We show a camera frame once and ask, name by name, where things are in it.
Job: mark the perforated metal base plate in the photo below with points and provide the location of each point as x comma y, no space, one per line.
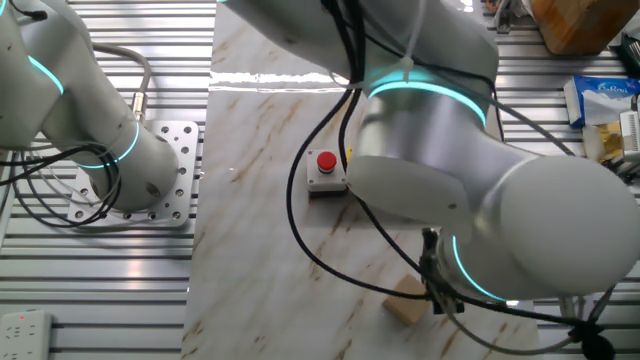
182,165

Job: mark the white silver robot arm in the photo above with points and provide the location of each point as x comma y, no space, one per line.
550,225

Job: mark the small wooden block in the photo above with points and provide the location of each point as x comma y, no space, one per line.
405,305

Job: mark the white power strip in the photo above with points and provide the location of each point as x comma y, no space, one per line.
25,335

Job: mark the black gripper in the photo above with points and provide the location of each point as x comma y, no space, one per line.
431,270

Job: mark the ribbed silver depth camera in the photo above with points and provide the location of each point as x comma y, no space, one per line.
631,135

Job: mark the brown cardboard box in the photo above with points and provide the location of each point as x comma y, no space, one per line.
580,25

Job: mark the white zip tie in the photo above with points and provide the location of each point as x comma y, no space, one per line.
409,65

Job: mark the yellow box green mushroom button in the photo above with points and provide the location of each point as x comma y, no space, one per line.
349,152

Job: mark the grey box raised red button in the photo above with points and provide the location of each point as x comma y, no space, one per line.
326,172

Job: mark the blue tissue pack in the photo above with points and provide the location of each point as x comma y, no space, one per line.
600,100

